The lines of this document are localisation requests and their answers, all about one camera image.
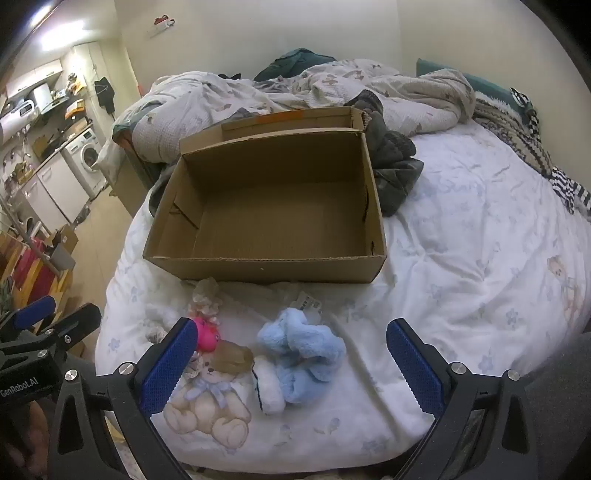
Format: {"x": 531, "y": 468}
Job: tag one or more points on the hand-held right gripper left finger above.
{"x": 168, "y": 369}

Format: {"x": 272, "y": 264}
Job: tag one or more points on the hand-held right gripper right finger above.
{"x": 415, "y": 369}

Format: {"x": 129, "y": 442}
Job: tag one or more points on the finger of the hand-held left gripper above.
{"x": 32, "y": 313}
{"x": 76, "y": 323}

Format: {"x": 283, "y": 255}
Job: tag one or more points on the floral lace scrunchie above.
{"x": 205, "y": 295}
{"x": 197, "y": 364}

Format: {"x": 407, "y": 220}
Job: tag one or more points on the pink rubber toy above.
{"x": 207, "y": 337}

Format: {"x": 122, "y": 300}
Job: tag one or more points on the translucent amber soft toy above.
{"x": 235, "y": 357}

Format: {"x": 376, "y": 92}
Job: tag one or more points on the white plush toy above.
{"x": 270, "y": 387}

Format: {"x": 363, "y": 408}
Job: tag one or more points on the light blue plush toy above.
{"x": 300, "y": 344}

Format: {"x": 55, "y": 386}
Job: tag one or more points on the clear plastic bag with label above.
{"x": 307, "y": 302}

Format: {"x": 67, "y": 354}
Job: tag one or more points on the grey bin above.
{"x": 61, "y": 258}

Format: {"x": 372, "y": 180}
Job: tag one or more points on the small cardboard box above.
{"x": 67, "y": 237}

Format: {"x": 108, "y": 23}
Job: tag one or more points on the white cabinet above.
{"x": 51, "y": 194}

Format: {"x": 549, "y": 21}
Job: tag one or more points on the white washing machine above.
{"x": 85, "y": 157}

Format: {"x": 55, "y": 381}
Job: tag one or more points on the white microwave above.
{"x": 18, "y": 113}

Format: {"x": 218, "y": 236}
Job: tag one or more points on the camouflage garment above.
{"x": 392, "y": 157}

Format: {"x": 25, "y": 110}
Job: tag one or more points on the black hanging bag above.
{"x": 105, "y": 92}

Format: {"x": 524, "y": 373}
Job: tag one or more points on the black white striped cloth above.
{"x": 569, "y": 189}

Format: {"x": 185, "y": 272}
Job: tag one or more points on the patterned knitted blanket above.
{"x": 508, "y": 124}

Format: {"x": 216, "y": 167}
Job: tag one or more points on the crumpled beige patterned duvet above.
{"x": 207, "y": 92}

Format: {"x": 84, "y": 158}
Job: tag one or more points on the teal pillow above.
{"x": 485, "y": 85}

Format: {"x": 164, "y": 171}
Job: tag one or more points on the dark green pillow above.
{"x": 295, "y": 62}

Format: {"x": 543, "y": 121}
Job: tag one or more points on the beige bed frame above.
{"x": 134, "y": 180}

